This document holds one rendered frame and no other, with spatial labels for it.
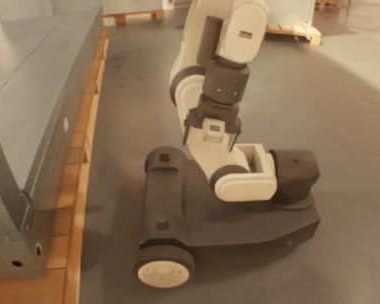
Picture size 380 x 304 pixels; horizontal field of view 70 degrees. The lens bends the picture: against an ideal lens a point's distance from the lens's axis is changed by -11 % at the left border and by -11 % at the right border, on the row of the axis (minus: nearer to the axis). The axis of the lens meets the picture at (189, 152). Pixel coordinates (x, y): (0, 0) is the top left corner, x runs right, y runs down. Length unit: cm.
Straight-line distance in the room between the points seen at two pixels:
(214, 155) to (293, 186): 30
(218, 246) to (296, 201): 34
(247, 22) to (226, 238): 68
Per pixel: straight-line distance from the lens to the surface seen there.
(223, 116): 64
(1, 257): 95
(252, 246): 100
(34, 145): 106
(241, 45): 55
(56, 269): 100
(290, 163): 103
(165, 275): 102
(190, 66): 79
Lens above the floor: 94
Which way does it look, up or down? 36 degrees down
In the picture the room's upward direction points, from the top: straight up
